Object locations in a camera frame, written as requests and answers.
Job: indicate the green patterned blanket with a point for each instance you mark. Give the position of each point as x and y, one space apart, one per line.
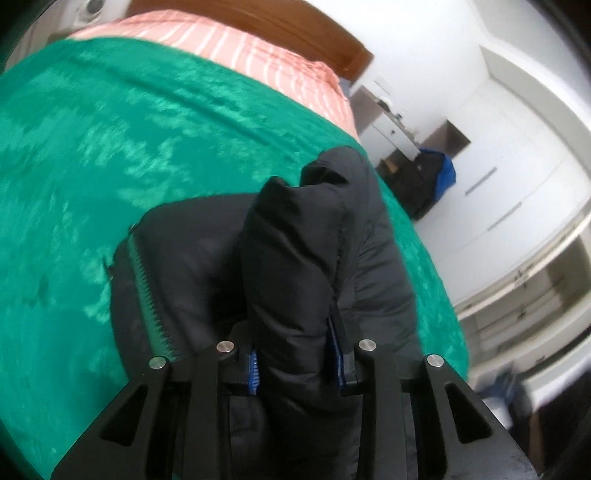
115 161

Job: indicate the blue garment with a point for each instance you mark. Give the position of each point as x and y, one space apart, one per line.
447 173

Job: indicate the wooden headboard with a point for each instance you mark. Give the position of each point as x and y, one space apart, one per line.
332 41

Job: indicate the black puffer jacket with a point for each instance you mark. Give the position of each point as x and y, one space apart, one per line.
286 258

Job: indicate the wooden chair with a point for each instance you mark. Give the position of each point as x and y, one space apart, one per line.
390 165

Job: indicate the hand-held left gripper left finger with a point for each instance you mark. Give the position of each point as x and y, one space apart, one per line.
253 374

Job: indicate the black and blue bag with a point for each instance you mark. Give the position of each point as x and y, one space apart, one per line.
415 184

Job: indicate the small white fan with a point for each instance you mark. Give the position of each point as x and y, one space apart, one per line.
94 9

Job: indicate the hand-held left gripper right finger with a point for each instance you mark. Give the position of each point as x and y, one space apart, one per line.
337 360

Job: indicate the white wardrobe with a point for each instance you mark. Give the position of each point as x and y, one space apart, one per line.
508 161

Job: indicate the white nightstand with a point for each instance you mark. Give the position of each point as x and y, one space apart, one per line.
392 131

